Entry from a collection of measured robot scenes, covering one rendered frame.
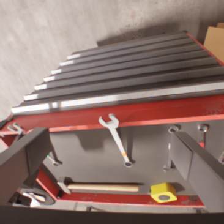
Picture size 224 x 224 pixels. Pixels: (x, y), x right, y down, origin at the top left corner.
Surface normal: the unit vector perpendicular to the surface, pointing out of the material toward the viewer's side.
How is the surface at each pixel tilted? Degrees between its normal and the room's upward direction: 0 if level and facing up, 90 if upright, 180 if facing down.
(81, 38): 0
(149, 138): 0
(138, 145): 0
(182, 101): 90
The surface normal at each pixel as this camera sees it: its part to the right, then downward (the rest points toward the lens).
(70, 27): -0.14, 0.61
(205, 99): -0.22, -0.79
